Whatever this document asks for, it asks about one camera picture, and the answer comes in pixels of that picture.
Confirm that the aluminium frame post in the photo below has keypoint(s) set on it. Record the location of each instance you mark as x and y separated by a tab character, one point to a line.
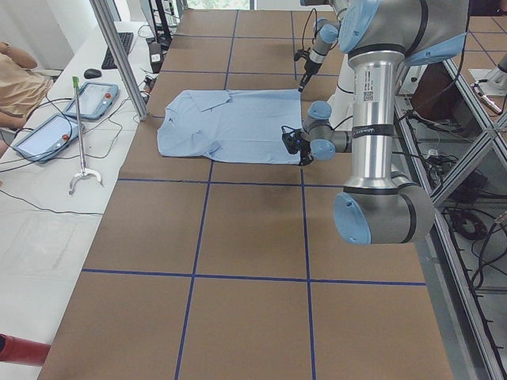
109	32

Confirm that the person in beige shirt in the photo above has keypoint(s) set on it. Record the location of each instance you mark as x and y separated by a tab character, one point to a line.
22	89

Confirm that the red cylinder object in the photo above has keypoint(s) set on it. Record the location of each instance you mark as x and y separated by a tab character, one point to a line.
21	351

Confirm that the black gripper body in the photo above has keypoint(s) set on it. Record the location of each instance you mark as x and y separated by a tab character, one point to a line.
309	68
303	150

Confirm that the blue teach pendant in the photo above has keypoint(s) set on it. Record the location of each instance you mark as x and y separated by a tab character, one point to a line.
49	139
96	98

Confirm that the black power adapter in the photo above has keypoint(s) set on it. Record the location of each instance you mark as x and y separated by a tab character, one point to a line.
156	57

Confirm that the light blue t-shirt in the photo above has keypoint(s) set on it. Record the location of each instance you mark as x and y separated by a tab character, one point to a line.
237	126

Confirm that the brown table cover mat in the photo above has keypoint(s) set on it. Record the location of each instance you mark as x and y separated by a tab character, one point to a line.
207	270

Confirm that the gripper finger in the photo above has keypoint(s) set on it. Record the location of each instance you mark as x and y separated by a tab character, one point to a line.
302	84

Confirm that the near blue teach pendant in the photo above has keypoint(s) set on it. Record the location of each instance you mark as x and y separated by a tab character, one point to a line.
49	139

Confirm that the far blue teach pendant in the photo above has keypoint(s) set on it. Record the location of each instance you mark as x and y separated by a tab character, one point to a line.
96	98

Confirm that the metal reacher grabber tool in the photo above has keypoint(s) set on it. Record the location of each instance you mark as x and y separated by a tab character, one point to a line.
84	172

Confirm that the black computer mouse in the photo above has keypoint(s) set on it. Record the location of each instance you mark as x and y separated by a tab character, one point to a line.
92	73

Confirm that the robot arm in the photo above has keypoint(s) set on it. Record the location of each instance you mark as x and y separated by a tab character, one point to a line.
326	34
378	204

